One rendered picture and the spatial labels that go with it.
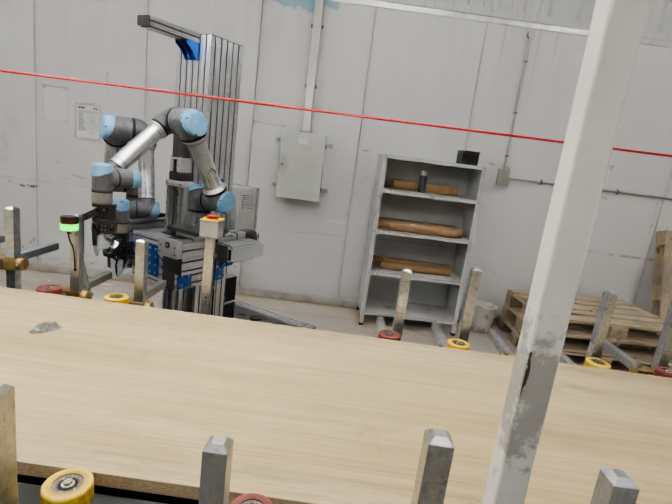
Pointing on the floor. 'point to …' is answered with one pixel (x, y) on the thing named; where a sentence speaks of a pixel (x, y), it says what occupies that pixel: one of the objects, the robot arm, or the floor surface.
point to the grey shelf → (444, 204)
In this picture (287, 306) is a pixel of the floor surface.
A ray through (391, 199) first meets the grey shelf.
